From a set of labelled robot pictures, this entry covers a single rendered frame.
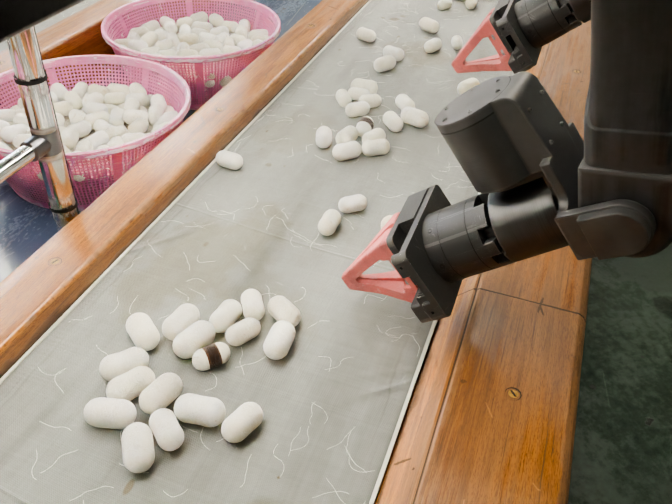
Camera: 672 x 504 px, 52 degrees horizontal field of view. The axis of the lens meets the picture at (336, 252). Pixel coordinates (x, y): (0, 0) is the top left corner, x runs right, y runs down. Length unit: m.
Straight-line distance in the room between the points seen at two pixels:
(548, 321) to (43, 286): 0.42
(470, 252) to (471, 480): 0.16
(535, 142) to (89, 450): 0.37
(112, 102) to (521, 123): 0.63
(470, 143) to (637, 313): 1.44
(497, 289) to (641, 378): 1.12
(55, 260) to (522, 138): 0.41
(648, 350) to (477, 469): 1.32
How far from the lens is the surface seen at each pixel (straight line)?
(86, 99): 0.96
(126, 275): 0.66
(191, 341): 0.56
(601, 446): 1.54
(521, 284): 0.62
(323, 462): 0.50
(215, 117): 0.84
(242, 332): 0.56
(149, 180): 0.73
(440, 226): 0.52
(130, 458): 0.50
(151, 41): 1.14
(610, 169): 0.44
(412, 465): 0.49
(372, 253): 0.55
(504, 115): 0.45
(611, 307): 1.85
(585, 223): 0.44
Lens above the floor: 1.16
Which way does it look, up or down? 39 degrees down
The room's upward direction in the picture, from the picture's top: 3 degrees clockwise
